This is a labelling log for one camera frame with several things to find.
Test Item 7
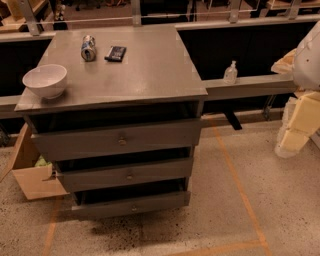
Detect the top grey drawer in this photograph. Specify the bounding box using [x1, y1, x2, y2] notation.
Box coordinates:
[32, 119, 201, 161]

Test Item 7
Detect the clear sanitizer bottle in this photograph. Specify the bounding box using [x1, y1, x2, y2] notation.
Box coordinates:
[223, 61, 238, 84]

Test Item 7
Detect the grey metal rail ledge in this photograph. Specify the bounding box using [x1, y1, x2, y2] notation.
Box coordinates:
[202, 74, 297, 101]

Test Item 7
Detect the black snack packet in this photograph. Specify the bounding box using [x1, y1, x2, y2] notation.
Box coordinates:
[104, 46, 126, 62]

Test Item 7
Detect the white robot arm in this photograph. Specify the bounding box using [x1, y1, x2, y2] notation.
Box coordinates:
[275, 21, 320, 158]

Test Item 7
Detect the grey drawer cabinet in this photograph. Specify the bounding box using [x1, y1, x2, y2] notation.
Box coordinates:
[15, 25, 207, 206]

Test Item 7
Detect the bottom grey drawer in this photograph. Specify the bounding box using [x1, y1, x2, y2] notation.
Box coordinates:
[72, 191, 191, 218]

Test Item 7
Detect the white bowl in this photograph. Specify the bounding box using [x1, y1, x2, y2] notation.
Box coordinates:
[22, 64, 67, 99]

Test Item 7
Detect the open cardboard box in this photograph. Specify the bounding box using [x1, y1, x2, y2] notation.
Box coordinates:
[0, 124, 68, 200]

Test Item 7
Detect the redbull can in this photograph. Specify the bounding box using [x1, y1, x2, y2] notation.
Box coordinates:
[81, 35, 96, 62]

